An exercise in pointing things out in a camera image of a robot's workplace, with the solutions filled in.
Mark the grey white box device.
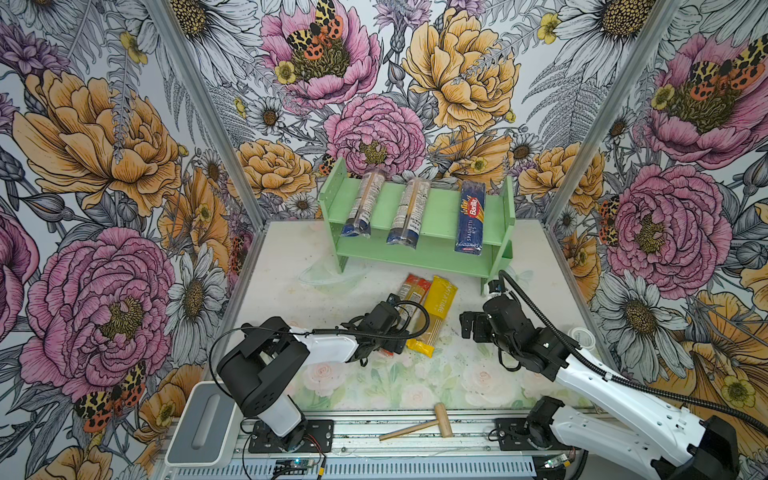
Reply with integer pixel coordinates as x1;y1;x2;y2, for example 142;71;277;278
165;381;243;468

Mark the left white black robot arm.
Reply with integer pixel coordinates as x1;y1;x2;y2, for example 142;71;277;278
213;294;425;441

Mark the clear spaghetti bag dark end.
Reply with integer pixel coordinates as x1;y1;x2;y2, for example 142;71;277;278
341;170;386;237

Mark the small wooden mallet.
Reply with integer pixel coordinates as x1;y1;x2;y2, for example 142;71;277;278
378;403;454;442

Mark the right black corrugated cable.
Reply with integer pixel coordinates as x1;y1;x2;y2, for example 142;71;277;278
497;269;768;421

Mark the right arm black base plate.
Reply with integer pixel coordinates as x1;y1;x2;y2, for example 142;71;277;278
491;417;573;451

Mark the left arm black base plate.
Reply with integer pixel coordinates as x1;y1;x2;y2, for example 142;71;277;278
246;419;335;454

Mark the red-ended clear spaghetti bag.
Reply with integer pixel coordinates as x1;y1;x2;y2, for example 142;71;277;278
392;274;432;336

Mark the left black corrugated cable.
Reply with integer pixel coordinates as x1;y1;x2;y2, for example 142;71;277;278
206;298;431;397

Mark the clear spaghetti bag white label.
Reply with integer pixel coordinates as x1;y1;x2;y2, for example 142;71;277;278
386;178;431;249

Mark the clear tape roll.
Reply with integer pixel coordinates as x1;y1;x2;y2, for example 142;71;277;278
568;327;597;350

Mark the blue Barilla spaghetti bag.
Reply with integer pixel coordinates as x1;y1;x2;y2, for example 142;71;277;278
455;181;485;256

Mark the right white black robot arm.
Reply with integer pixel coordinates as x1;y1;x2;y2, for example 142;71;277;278
459;294;740;479

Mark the yellow spaghetti bag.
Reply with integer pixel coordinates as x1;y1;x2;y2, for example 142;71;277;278
406;276;458;358

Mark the black corrugated cable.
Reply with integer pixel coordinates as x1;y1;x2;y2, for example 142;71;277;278
206;298;431;397
497;269;768;421

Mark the green wooden two-tier shelf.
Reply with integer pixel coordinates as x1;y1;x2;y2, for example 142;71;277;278
318;161;516;285

